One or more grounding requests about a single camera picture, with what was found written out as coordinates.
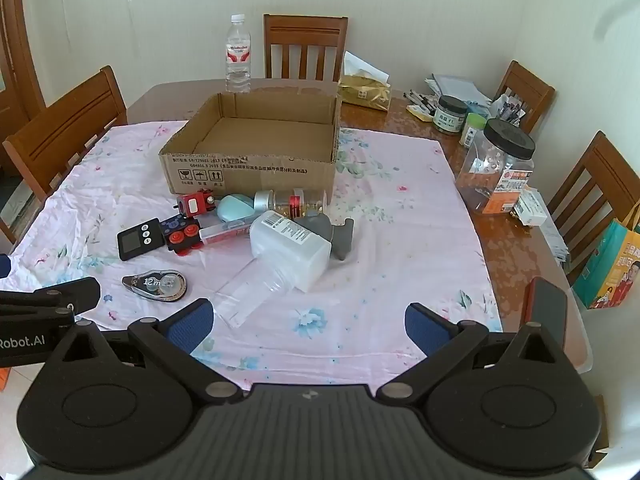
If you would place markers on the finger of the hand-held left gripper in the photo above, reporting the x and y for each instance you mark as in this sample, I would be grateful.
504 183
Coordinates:
4 266
75 295

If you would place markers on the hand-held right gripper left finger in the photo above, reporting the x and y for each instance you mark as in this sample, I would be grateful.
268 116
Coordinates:
192 327

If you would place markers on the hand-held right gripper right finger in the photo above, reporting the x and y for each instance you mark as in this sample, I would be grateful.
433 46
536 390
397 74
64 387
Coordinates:
425 327

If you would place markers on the correction tape dispenser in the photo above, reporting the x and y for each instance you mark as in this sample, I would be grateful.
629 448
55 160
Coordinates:
157 285

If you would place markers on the black digital timer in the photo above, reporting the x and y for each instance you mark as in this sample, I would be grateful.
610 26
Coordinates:
140 240

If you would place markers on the black toy train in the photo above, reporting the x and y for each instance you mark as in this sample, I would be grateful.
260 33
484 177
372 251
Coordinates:
182 237

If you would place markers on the white bottle with clear cap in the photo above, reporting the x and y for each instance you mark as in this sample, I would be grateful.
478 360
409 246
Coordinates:
290 250

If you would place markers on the grey toy dog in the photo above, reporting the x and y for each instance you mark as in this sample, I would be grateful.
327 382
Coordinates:
337 237

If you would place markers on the brown cardboard box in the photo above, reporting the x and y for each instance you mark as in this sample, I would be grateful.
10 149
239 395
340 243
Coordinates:
250 172

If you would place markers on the pink floral tablecloth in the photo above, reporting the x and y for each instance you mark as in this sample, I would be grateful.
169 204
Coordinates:
400 260

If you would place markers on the clear plastic lead box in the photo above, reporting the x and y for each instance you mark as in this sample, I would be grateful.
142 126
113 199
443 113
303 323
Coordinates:
225 232

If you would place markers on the red smartphone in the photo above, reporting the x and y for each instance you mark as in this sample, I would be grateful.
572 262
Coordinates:
547 310

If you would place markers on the red toy train car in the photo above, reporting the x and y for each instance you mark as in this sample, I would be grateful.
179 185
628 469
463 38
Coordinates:
192 203

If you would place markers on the light blue oval case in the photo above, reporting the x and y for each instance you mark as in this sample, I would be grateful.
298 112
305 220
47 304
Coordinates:
235 208

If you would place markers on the wooden chair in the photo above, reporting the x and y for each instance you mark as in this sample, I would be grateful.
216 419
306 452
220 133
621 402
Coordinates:
595 175
305 27
60 125
530 90

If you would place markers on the small white box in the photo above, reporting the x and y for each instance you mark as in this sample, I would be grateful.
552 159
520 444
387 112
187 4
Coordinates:
532 207

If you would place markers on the glass bottle of gold capsules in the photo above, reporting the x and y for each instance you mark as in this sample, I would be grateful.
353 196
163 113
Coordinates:
295 202

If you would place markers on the large clear jar black lid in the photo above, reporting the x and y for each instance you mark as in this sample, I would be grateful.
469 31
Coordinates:
495 175

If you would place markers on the colourful shopping bag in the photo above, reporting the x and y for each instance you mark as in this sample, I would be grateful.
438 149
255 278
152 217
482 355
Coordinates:
612 270

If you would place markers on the green lid jar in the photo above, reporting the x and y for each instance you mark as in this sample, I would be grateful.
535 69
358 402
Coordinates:
472 130

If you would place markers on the small jar black lid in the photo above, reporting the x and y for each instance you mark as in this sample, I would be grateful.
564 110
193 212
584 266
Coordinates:
449 117

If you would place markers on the yellow packet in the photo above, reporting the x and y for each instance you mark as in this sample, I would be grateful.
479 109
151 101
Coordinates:
420 112

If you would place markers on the wooden door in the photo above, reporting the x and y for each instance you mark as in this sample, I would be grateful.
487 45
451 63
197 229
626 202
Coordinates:
15 35

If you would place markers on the packet of pens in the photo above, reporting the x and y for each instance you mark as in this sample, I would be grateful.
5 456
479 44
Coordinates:
510 107

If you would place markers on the gold tissue box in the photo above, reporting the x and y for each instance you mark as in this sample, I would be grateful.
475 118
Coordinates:
365 92

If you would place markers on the stack of papers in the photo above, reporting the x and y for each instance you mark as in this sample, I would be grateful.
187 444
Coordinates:
460 87

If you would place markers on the clear water bottle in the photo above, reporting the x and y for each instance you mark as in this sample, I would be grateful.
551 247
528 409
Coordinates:
238 55

